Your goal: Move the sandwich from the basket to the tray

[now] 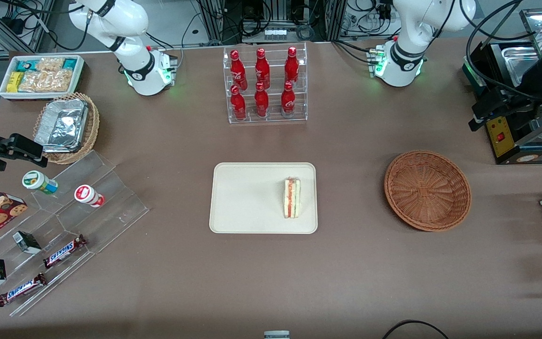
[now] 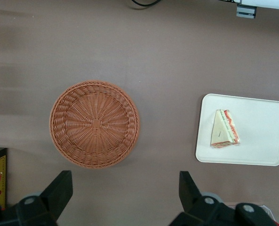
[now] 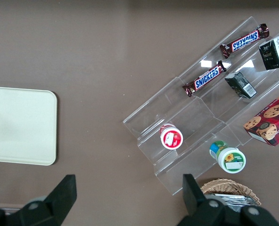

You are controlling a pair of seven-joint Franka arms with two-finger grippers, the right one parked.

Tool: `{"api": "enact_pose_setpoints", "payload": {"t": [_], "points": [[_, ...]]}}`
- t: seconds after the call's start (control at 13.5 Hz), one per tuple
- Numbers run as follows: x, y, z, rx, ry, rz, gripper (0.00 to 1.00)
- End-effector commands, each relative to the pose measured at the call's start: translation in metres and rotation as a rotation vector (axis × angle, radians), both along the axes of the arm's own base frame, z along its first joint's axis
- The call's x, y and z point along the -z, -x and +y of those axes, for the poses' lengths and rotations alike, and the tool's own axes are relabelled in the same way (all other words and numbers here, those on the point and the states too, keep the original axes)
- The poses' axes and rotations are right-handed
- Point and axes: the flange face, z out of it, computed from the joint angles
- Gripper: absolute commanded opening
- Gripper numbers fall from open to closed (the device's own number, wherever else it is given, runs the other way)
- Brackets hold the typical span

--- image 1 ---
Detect red cola bottle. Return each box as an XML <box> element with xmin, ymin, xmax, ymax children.
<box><xmin>281</xmin><ymin>81</ymin><xmax>296</xmax><ymax>117</ymax></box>
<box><xmin>230</xmin><ymin>50</ymin><xmax>247</xmax><ymax>90</ymax></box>
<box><xmin>255</xmin><ymin>48</ymin><xmax>271</xmax><ymax>89</ymax></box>
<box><xmin>230</xmin><ymin>85</ymin><xmax>247</xmax><ymax>121</ymax></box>
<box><xmin>285</xmin><ymin>46</ymin><xmax>300</xmax><ymax>85</ymax></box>
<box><xmin>254</xmin><ymin>82</ymin><xmax>270</xmax><ymax>118</ymax></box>

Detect round brown wicker basket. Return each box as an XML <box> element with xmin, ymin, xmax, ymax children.
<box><xmin>384</xmin><ymin>150</ymin><xmax>472</xmax><ymax>232</ymax></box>

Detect clear cracker packet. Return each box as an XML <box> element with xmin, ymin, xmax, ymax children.
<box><xmin>19</xmin><ymin>69</ymin><xmax>73</xmax><ymax>93</ymax></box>
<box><xmin>36</xmin><ymin>57</ymin><xmax>65</xmax><ymax>73</ymax></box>

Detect red label yogurt cup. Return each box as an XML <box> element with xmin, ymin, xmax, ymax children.
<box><xmin>74</xmin><ymin>185</ymin><xmax>106</xmax><ymax>208</ymax></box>

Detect triangle sandwich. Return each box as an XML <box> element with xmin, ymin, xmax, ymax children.
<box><xmin>283</xmin><ymin>177</ymin><xmax>302</xmax><ymax>219</ymax></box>

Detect clear acrylic bottle rack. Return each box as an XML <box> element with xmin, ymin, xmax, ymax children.
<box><xmin>223</xmin><ymin>42</ymin><xmax>308</xmax><ymax>125</ymax></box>

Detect beige rectangular tray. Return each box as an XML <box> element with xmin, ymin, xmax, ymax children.
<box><xmin>209</xmin><ymin>162</ymin><xmax>319</xmax><ymax>234</ymax></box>

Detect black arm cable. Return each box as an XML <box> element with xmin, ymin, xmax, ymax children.
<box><xmin>459</xmin><ymin>0</ymin><xmax>542</xmax><ymax>102</ymax></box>

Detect black floor cable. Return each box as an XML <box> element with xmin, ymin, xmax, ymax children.
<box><xmin>382</xmin><ymin>319</ymin><xmax>450</xmax><ymax>339</ymax></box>

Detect brown Snickers bar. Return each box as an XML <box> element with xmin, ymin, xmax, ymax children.
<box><xmin>0</xmin><ymin>273</ymin><xmax>48</xmax><ymax>308</ymax></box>
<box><xmin>43</xmin><ymin>234</ymin><xmax>88</xmax><ymax>269</ymax></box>

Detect clear acrylic stepped shelf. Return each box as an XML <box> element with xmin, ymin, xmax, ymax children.
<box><xmin>0</xmin><ymin>150</ymin><xmax>151</xmax><ymax>317</ymax></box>

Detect black yellow sealing machine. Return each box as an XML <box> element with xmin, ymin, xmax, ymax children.
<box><xmin>462</xmin><ymin>40</ymin><xmax>542</xmax><ymax>165</ymax></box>

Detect yellow snack packet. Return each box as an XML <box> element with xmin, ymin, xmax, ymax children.
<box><xmin>6</xmin><ymin>72</ymin><xmax>25</xmax><ymax>93</ymax></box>

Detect white plastic snack bin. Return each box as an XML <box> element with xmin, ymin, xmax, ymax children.
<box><xmin>0</xmin><ymin>55</ymin><xmax>86</xmax><ymax>101</ymax></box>

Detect oval brown wicker basket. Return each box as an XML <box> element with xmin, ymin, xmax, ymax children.
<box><xmin>33</xmin><ymin>92</ymin><xmax>100</xmax><ymax>165</ymax></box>

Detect silver foil tray stack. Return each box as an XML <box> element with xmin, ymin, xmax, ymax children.
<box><xmin>34</xmin><ymin>98</ymin><xmax>89</xmax><ymax>153</ymax></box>

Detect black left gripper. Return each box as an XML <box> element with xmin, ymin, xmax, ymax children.
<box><xmin>468</xmin><ymin>70</ymin><xmax>542</xmax><ymax>132</ymax></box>

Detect green label yogurt cup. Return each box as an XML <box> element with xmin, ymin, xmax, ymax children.
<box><xmin>22</xmin><ymin>170</ymin><xmax>59</xmax><ymax>195</ymax></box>

